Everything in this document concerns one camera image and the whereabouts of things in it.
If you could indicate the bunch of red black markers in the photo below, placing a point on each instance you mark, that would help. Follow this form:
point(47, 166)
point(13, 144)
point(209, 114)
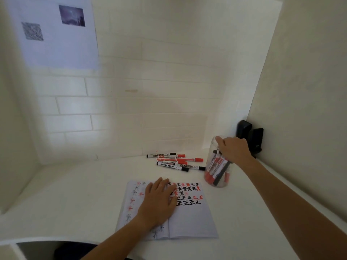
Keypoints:
point(218, 167)

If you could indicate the white paper sheet with prints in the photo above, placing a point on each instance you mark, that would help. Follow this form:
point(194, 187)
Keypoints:
point(62, 48)

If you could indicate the black capped whiteboard marker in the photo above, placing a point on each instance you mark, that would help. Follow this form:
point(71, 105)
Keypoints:
point(162, 155)

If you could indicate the person's left little finger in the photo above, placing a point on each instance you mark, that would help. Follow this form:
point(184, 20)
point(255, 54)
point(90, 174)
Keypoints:
point(148, 188)

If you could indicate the clear plastic jar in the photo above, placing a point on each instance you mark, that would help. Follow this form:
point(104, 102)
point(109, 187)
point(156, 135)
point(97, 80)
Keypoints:
point(210, 162)

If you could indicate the short red whiteboard marker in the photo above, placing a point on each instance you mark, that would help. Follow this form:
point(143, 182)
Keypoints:
point(173, 162)

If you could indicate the person's left thumb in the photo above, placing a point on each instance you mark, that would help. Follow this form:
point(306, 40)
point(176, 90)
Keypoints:
point(174, 202)

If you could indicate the person's right hand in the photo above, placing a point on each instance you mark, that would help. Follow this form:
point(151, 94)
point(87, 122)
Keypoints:
point(235, 150)

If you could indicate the person's left middle finger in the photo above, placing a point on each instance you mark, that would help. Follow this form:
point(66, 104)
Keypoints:
point(164, 186)

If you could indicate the person's right forearm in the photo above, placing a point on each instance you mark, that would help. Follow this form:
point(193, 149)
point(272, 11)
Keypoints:
point(292, 211)

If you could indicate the person's left forearm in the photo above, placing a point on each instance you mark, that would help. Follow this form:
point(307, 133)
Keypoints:
point(113, 243)

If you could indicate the person's left hand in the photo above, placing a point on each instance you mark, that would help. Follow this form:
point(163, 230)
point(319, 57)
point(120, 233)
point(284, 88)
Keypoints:
point(156, 205)

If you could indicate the person's right fingers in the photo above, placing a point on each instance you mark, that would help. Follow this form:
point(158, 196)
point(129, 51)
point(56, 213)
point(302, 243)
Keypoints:
point(221, 146)

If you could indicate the long red whiteboard marker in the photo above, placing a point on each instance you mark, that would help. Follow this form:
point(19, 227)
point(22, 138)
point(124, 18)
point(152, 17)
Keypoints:
point(189, 159)

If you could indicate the notebook with marker scribbles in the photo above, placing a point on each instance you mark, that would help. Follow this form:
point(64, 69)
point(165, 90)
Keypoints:
point(189, 217)

